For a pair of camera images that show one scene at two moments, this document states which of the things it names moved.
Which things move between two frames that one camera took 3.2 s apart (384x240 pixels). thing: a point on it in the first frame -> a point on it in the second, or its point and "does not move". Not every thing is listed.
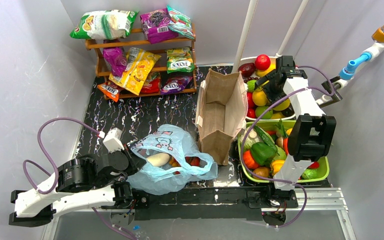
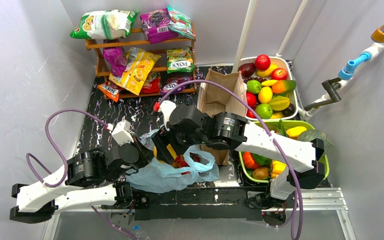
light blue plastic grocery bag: (167, 159) does not move
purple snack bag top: (155, 27) does not move
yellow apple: (259, 98) -> (171, 150)
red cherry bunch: (193, 161) -> (180, 162)
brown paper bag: (221, 108) does not move
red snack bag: (152, 84) does not move
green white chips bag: (104, 24) does not move
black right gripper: (271, 84) -> (165, 145)
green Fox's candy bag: (180, 59) does not move
